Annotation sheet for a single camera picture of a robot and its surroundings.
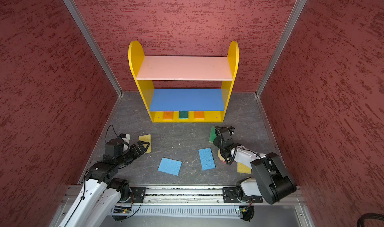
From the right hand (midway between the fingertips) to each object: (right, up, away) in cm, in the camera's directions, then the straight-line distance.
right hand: (215, 142), depth 93 cm
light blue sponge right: (-6, -8, -7) cm, 12 cm away
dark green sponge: (-21, +17, +12) cm, 29 cm away
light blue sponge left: (-27, -12, -10) cm, 31 cm away
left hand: (-40, -1, -14) cm, 42 cm away
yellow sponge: (-45, +2, +2) cm, 45 cm away
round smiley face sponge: (+2, -6, -10) cm, 12 cm away
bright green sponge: (-1, +4, +4) cm, 5 cm away
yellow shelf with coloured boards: (-20, +24, 0) cm, 31 cm away
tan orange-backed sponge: (-32, +16, +10) cm, 37 cm away
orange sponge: (-10, +17, +12) cm, 23 cm away
